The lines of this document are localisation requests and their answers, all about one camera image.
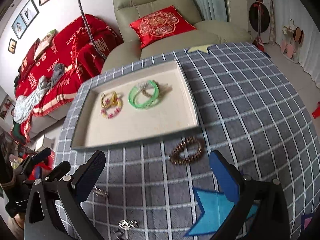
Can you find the brown spiral hair tie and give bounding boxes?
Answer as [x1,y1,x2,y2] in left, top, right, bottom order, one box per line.
[169,136,206,166]

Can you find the silver heart pendant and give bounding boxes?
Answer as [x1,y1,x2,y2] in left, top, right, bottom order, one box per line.
[118,219,138,231]

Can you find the pink yellow beaded bracelet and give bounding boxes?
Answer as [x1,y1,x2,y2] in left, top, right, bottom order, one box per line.
[100,97,124,119]

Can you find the yellow hair tie with bead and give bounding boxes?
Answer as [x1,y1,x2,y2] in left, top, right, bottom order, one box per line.
[100,90,119,110]

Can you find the green translucent bangle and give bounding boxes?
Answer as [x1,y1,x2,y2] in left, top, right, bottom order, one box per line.
[128,80,159,109]

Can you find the silver rhinestone hair clip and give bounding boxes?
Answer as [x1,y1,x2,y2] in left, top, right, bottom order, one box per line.
[92,186,108,199]

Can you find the grey clothes pile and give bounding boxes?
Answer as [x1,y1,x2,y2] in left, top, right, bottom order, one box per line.
[13,63,66,124]

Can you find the grey checked tablecloth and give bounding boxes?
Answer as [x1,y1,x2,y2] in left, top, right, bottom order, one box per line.
[55,43,319,239]

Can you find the green tray with beige lining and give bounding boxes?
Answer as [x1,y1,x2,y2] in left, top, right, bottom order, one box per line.
[71,60,200,151]

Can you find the red plastic stool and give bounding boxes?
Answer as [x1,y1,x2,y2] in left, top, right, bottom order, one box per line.
[312,102,320,119]

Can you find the framed picture small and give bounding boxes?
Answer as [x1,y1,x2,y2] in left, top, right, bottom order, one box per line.
[8,38,17,54]

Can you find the red blanket on sofa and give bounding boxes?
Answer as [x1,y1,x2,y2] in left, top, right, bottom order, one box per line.
[15,14,123,116]

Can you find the framed picture large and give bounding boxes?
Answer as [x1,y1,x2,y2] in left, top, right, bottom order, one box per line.
[11,0,39,39]

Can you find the pink slippers on hanger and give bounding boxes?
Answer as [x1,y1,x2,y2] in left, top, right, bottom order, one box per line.
[280,19,305,63]

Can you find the red embroidered cushion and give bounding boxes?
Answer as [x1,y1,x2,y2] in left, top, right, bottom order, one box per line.
[129,5,196,49]

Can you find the white curtain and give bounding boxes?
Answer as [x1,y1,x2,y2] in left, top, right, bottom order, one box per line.
[271,0,320,91]

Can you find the green leather armchair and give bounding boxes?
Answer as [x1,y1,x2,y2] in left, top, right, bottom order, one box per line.
[102,0,252,72]

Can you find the washing machine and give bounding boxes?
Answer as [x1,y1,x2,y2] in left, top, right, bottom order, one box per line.
[247,0,271,43]

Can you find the braided camera pole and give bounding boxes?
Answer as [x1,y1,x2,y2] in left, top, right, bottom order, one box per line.
[78,0,106,60]

